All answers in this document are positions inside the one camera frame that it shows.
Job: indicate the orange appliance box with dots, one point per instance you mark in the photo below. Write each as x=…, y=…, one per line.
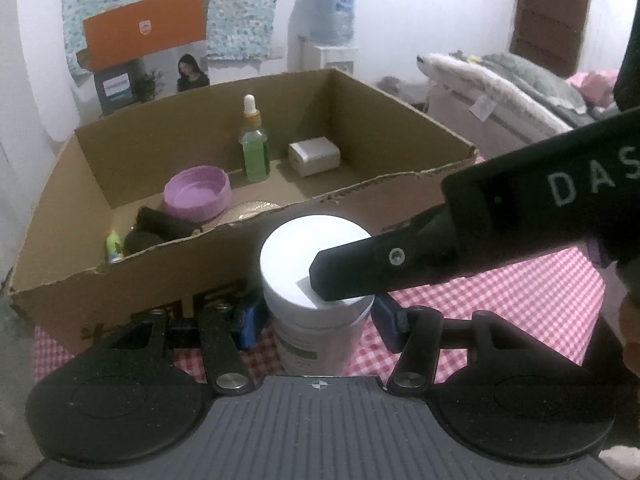
x=145, y=25

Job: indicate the purple plastic lid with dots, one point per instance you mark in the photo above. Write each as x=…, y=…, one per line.
x=195, y=207

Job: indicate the floral hanging cloth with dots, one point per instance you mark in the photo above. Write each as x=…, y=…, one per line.
x=240, y=10

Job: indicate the white plastic bottle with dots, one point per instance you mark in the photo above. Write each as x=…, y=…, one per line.
x=300, y=250

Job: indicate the pink cloth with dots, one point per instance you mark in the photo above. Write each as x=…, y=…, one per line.
x=595, y=85

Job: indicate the black cloth item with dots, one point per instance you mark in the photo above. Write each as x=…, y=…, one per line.
x=165, y=222

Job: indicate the brown wooden door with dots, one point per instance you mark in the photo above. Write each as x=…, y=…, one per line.
x=550, y=20

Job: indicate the grey-green blanket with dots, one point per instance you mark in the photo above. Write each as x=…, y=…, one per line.
x=535, y=75

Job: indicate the blue water jug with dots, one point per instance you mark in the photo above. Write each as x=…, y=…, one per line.
x=332, y=15

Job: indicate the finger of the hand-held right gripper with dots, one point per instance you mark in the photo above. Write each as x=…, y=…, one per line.
x=360, y=270

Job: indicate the brown cardboard box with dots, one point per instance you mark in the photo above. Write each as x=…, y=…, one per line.
x=125, y=280

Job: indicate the white charger plug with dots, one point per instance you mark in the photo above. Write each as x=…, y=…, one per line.
x=315, y=157

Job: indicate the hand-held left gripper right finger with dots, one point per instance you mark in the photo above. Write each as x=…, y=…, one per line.
x=390, y=322

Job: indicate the white water dispenser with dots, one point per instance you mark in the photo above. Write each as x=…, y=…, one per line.
x=330, y=57

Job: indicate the gold-lidded dark jar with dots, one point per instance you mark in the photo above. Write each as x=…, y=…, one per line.
x=250, y=210

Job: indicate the green dropper bottle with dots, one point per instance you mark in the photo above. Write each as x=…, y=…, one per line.
x=255, y=155

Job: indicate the pink checkered tablecloth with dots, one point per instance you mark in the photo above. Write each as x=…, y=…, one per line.
x=500, y=300

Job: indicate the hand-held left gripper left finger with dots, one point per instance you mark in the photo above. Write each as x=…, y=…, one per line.
x=250, y=322

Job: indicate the green lip balm stick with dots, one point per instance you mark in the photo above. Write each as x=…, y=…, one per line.
x=114, y=247

